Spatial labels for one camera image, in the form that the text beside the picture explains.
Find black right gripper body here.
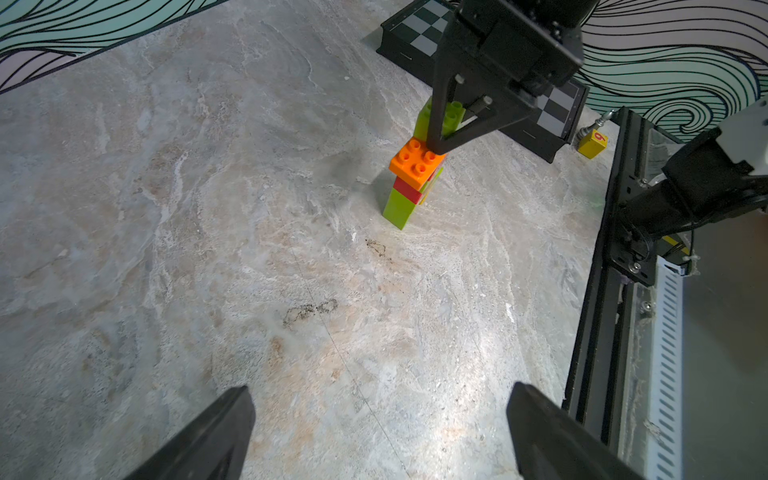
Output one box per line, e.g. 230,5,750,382
456,0,598,96

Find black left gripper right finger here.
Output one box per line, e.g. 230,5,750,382
506,382,640,480

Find small green lego brick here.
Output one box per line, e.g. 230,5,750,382
413,98,467,143
420,167,444,195

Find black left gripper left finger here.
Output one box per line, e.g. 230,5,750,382
127,385,256,479

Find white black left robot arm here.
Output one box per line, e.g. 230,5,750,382
505,100,767,479

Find orange lego plate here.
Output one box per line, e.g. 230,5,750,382
389,137,445,190

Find small metal chess piece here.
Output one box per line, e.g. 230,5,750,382
578,109,616,138

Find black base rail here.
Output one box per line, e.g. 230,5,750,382
562,107,679,453

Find white slotted cable duct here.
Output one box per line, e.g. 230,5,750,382
644,257,684,479

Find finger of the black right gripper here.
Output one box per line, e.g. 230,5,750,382
427,98,536,155
427,35,465,147

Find yellow numbered cube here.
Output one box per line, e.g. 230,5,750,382
577,130,608,159

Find black white chessboard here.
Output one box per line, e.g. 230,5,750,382
377,1,586,162

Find long green lego brick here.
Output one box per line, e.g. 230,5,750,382
382,187,422,230

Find red lego brick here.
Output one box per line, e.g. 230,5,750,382
393,177,423,205

